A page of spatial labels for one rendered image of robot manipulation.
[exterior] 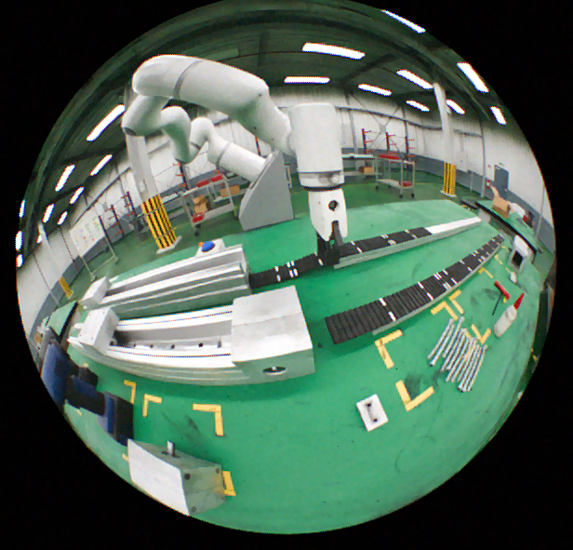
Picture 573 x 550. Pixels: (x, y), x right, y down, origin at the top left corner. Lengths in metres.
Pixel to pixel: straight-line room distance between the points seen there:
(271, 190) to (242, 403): 0.64
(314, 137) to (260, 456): 0.47
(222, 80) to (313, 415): 0.48
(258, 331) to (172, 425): 0.26
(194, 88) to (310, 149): 0.22
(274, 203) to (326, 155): 0.42
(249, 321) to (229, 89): 0.32
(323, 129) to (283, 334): 0.30
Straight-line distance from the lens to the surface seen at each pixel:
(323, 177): 0.30
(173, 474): 0.25
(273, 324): 0.21
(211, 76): 0.30
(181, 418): 0.34
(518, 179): 10.92
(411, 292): 0.35
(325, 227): 0.32
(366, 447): 0.28
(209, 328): 0.28
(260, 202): 0.67
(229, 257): 0.41
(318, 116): 0.30
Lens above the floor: 1.04
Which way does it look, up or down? 36 degrees down
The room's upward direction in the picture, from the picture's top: 12 degrees counter-clockwise
